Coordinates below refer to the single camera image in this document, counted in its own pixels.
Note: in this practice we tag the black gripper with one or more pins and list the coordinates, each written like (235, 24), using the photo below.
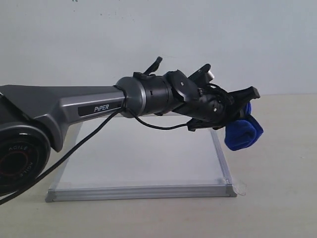
(216, 107)

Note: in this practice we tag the blue cloth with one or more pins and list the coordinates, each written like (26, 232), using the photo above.
(243, 133)

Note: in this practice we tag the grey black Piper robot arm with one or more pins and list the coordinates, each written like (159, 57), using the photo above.
(35, 119)

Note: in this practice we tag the clear tape front right corner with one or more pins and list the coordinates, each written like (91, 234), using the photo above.
(240, 188)

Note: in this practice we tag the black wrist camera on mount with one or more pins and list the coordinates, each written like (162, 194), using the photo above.
(203, 76)

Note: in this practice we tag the white board with aluminium frame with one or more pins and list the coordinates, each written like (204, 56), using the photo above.
(127, 160)

